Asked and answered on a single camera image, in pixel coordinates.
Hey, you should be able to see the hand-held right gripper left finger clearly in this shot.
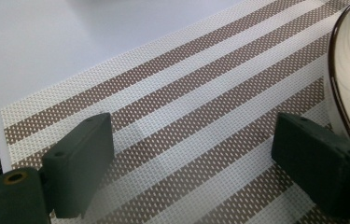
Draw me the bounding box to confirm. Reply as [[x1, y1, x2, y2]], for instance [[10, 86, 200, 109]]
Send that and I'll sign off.
[[41, 112, 116, 219]]

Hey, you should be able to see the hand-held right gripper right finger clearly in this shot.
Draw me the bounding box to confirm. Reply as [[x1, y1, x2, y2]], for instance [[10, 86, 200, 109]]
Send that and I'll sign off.
[[271, 112, 350, 220]]

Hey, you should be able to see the striped woven placemat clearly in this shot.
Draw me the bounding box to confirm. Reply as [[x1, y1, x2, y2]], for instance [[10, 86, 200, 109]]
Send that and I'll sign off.
[[0, 0, 350, 224]]

